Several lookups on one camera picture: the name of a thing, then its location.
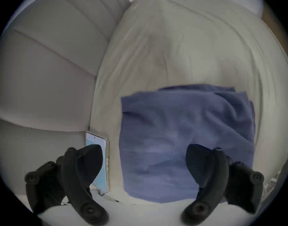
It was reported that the padded beige headboard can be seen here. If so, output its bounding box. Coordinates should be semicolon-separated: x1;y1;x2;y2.
0;0;131;132

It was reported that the blue folded garment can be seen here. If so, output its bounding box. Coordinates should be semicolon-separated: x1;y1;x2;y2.
119;84;256;204

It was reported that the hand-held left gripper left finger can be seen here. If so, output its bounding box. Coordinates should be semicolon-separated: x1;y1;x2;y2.
25;144;109;226

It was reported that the smartphone with lit screen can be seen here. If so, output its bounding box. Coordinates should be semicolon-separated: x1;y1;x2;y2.
85;131;110;194

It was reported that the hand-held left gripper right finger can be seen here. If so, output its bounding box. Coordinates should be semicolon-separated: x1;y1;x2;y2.
181;144;265;226

